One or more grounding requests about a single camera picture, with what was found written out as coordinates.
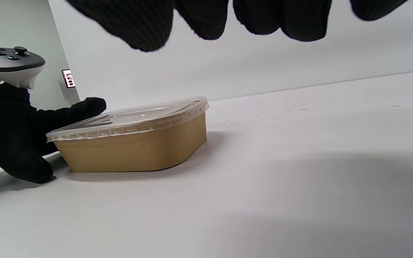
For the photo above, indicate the person's left hand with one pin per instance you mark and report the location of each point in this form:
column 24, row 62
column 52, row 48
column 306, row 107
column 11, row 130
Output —
column 9, row 136

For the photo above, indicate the person's right hand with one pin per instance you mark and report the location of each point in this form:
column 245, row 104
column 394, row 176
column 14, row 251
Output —
column 145, row 25

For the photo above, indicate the clear plastic lid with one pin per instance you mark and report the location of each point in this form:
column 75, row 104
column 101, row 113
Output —
column 138, row 116

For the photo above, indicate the brown paper takeout box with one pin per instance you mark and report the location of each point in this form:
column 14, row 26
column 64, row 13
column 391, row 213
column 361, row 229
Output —
column 131, row 150

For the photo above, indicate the grey left hand controller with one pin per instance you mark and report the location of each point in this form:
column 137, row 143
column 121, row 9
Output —
column 9, row 66

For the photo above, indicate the red and white sticker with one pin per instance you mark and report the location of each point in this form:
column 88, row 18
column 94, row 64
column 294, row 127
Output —
column 69, row 78

